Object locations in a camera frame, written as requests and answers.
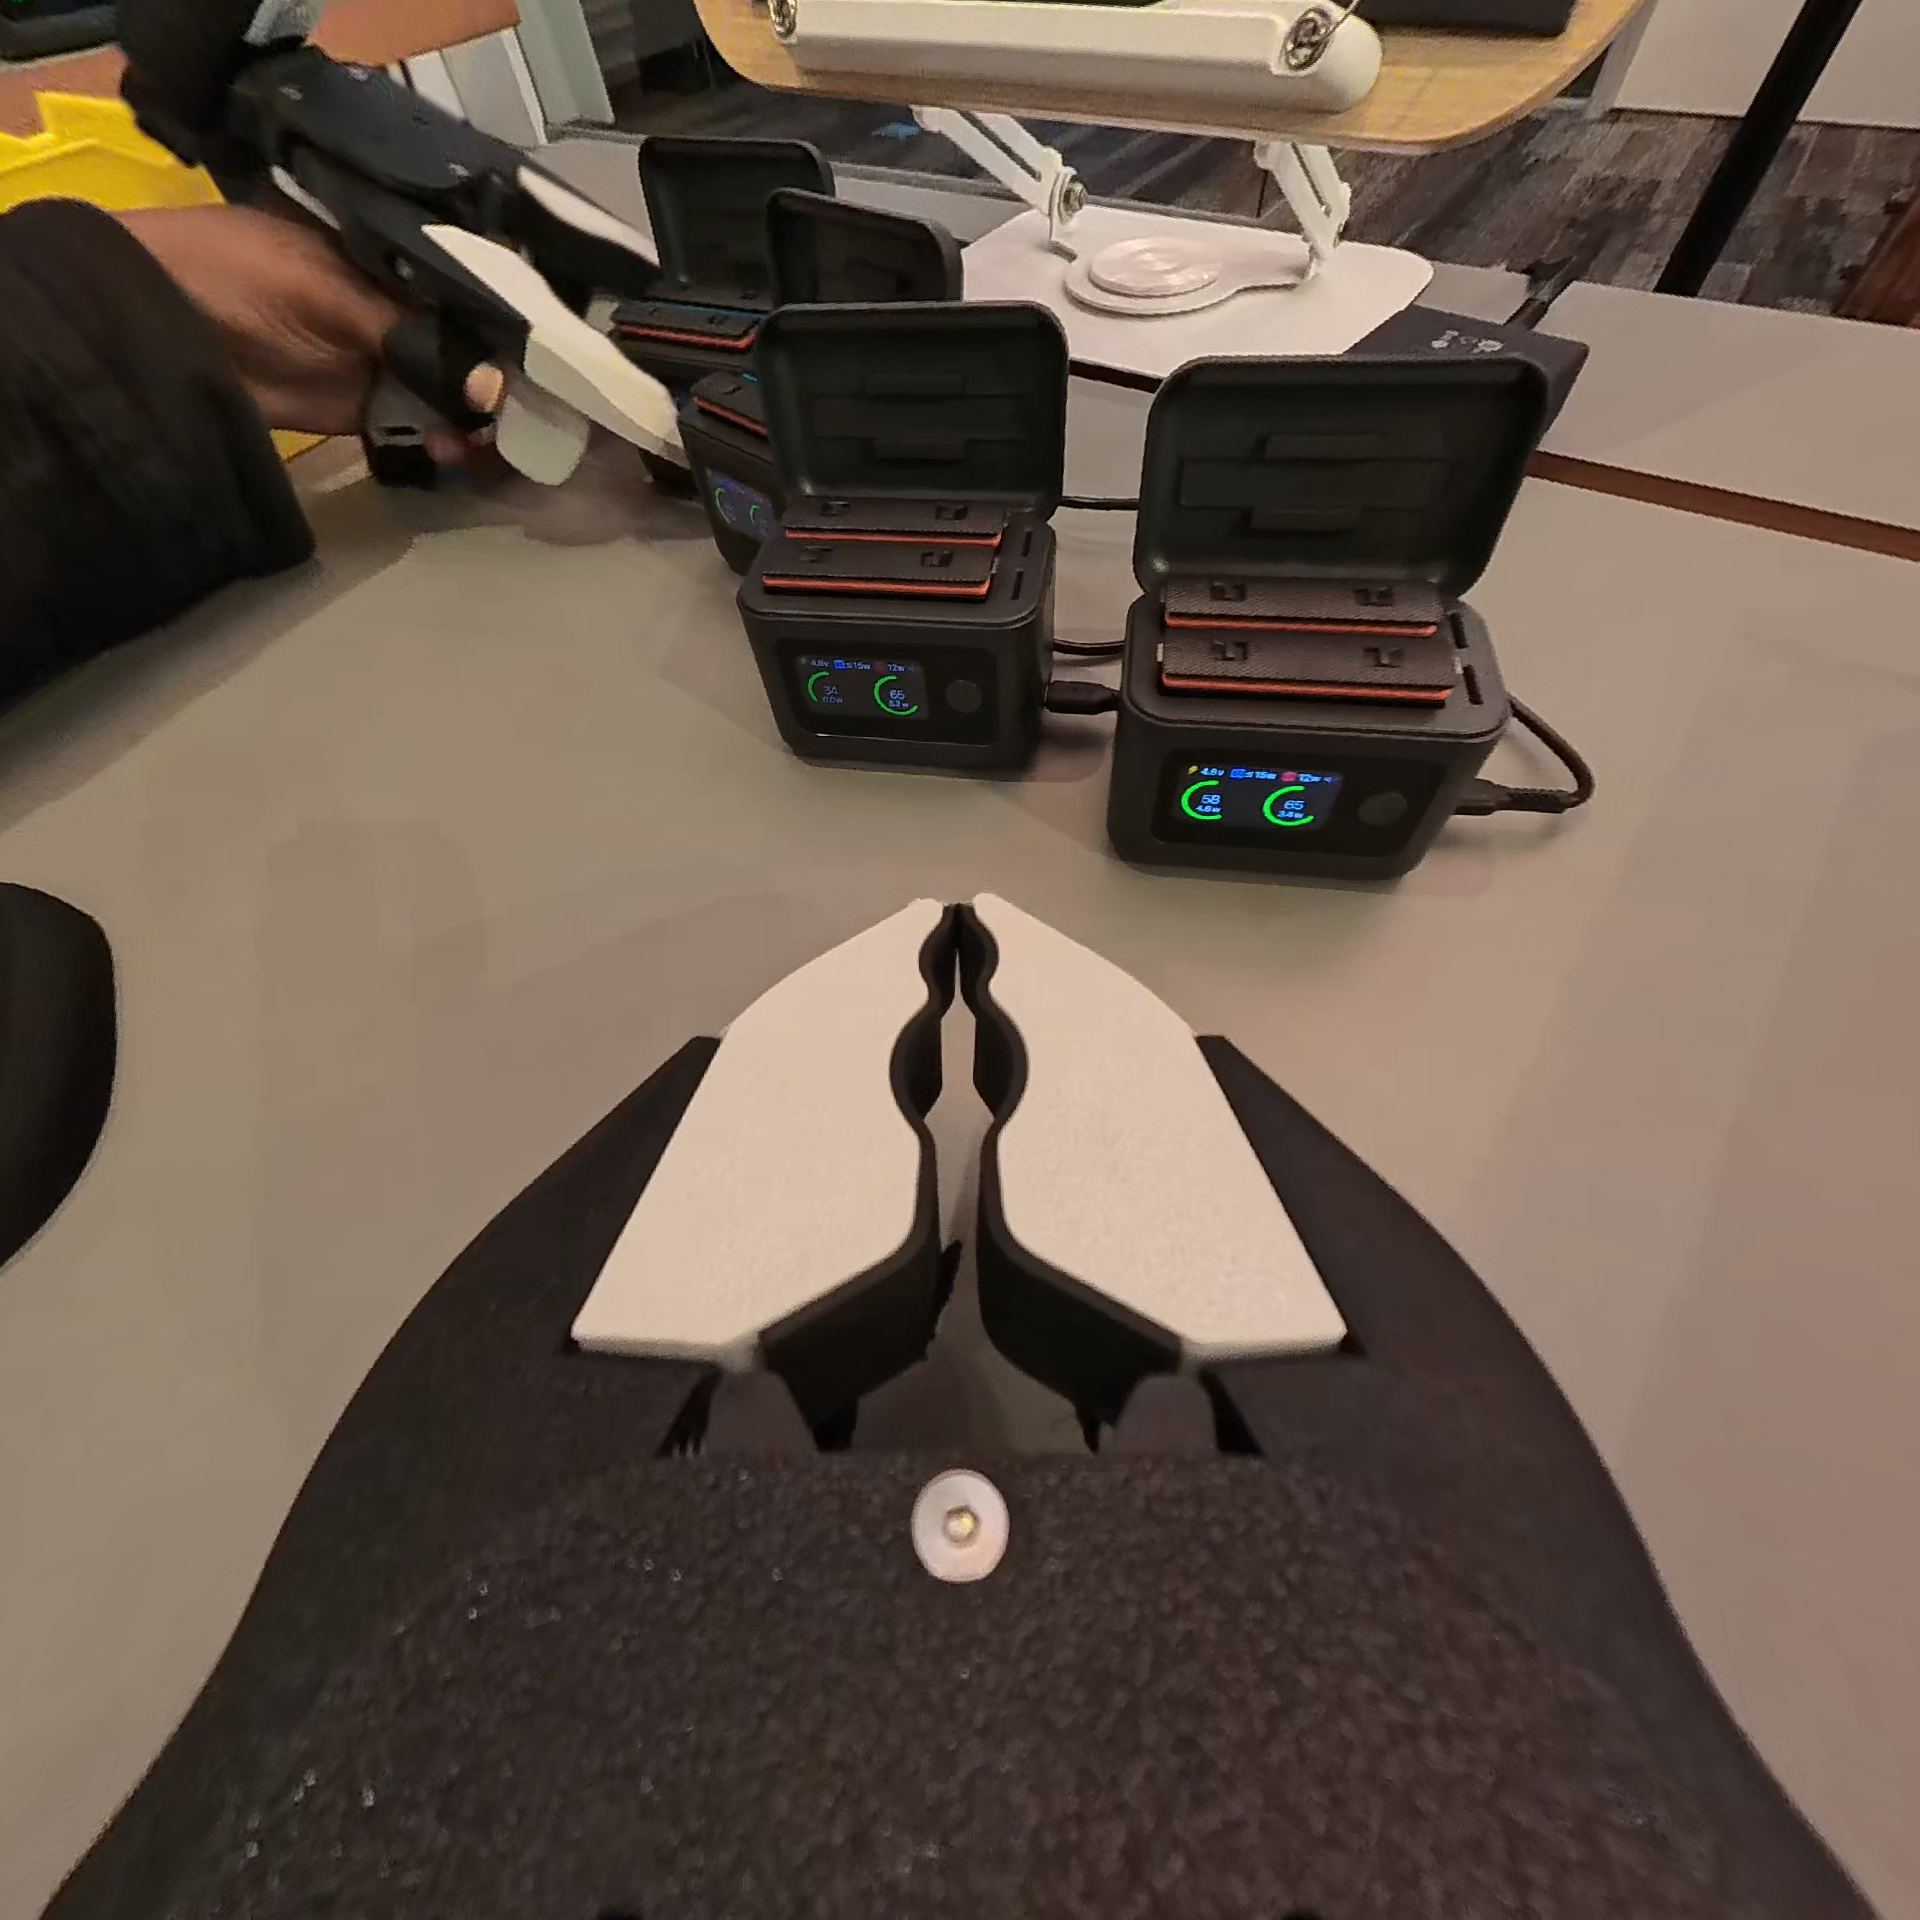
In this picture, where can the dark grey battery charging case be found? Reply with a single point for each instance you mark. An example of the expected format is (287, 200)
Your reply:
(1003, 721)
(1320, 406)
(870, 248)
(734, 211)

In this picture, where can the white folding stand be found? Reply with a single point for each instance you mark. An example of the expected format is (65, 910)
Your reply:
(1050, 44)

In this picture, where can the dark grey multiport power adapter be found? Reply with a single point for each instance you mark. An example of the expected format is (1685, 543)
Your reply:
(1485, 353)

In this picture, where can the black metal stand leg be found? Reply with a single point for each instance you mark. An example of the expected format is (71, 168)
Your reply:
(1755, 150)

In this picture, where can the person's left forearm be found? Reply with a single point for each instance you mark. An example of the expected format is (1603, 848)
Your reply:
(120, 451)

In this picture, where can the yellow plastic bin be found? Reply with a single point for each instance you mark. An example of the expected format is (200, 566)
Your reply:
(90, 165)

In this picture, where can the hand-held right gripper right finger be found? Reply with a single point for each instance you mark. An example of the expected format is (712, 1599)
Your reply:
(1171, 1184)

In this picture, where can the black battery blue trim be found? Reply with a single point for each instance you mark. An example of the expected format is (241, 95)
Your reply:
(704, 310)

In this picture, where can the black honeycomb cushion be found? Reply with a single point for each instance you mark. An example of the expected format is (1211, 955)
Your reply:
(43, 1049)

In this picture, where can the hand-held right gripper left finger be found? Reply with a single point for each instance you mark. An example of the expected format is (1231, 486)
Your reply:
(750, 1171)

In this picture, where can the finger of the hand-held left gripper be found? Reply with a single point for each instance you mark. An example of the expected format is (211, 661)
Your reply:
(585, 248)
(523, 308)

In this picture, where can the black battery orange trim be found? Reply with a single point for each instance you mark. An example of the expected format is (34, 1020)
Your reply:
(902, 524)
(1305, 668)
(691, 340)
(1305, 604)
(886, 569)
(734, 417)

